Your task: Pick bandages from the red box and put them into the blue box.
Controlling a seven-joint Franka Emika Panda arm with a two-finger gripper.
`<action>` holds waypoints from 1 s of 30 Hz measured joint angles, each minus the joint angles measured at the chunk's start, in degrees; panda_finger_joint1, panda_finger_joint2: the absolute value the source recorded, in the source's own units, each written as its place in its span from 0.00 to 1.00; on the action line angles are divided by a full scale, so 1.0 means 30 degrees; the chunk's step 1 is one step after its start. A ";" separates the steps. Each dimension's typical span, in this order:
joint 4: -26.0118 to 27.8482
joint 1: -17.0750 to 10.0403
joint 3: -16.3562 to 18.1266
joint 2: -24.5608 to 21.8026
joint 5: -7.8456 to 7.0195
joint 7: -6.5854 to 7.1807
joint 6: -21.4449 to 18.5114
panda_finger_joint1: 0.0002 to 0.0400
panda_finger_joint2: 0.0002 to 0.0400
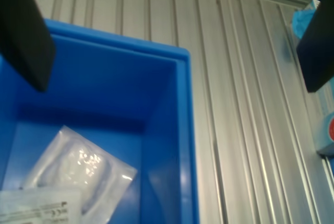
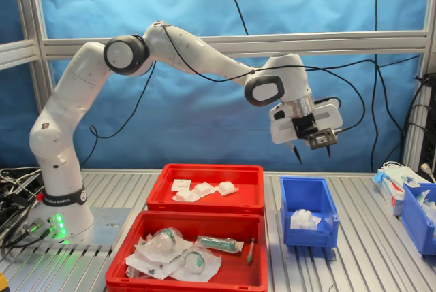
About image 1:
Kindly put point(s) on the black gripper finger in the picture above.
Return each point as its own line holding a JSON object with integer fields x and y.
{"x": 319, "y": 57}
{"x": 23, "y": 38}

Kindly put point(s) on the cardboard face mask box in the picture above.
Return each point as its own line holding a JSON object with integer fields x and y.
{"x": 328, "y": 130}

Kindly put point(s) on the blue face masks pile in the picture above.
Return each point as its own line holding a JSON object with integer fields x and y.
{"x": 302, "y": 23}

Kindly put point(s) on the blue plastic bin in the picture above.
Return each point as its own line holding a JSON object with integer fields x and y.
{"x": 104, "y": 77}

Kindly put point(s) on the clear wrapped bandage pack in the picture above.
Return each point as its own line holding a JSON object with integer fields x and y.
{"x": 78, "y": 161}

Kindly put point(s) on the printed white bandage pack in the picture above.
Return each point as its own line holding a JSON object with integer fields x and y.
{"x": 39, "y": 205}

